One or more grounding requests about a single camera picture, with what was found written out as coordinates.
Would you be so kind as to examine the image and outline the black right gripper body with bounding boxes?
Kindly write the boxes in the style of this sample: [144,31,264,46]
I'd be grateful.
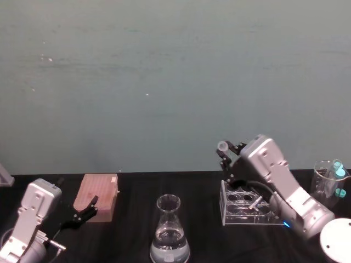
[224,156,272,195]

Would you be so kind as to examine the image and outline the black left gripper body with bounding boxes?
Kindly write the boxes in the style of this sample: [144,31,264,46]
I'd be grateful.
[38,204,75,243]

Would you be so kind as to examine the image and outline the small clear plastic tube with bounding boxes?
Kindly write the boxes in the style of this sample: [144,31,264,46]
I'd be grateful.
[217,140,230,155]

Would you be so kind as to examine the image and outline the pink pipette tip box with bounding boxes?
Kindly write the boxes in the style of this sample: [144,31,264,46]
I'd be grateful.
[73,173,120,223]

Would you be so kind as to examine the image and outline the clear acrylic tube rack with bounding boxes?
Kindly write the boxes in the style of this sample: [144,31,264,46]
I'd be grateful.
[220,179,286,227]

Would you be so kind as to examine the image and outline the clear plastic case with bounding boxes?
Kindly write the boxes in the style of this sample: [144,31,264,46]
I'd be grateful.
[0,163,15,187]

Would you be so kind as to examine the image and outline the black table cloth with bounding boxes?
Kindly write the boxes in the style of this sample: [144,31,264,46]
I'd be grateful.
[0,170,351,263]

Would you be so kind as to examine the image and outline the clear glass beaker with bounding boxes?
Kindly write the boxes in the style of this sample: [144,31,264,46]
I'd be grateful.
[310,159,351,207]

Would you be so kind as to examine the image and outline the glass conical flask with water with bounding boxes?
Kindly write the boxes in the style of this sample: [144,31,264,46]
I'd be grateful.
[149,193,191,263]

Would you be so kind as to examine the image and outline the left gripper cable with plug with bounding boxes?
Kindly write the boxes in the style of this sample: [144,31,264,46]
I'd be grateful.
[46,219,68,251]

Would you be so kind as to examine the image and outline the gripper cable with plug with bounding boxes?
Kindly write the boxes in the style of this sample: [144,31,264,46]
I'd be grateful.
[46,219,68,251]
[236,179,278,213]

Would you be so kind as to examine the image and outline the right gripper cable with plug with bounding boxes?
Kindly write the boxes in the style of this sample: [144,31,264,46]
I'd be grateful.
[236,179,278,213]

